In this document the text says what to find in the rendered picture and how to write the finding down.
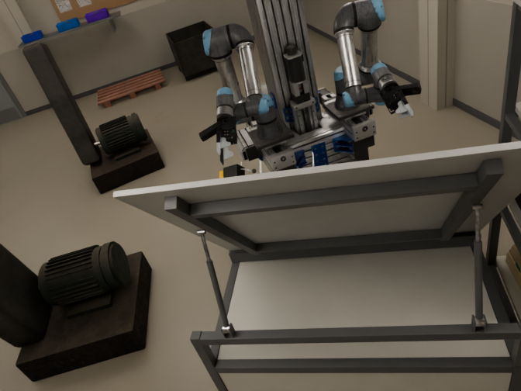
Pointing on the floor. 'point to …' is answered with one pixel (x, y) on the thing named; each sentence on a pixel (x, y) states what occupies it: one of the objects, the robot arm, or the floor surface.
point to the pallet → (129, 87)
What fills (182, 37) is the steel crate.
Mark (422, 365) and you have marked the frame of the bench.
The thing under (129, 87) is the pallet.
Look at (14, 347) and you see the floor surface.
